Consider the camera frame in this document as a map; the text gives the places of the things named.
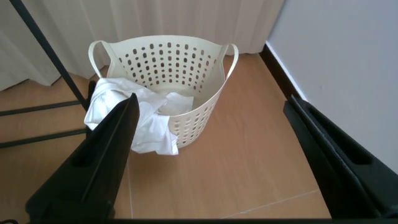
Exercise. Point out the black clothes rack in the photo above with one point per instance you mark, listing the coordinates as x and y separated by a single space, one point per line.
46 46

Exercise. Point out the white laundry basket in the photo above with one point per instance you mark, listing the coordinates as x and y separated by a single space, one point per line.
199 124

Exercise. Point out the beige curtain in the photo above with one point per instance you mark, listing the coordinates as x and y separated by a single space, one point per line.
186 18

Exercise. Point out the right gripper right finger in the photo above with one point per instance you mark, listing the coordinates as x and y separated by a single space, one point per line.
342 189

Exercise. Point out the white printed shirt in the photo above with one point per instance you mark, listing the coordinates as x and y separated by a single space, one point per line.
152 124

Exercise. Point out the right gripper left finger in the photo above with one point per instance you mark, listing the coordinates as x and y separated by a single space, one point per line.
62 193

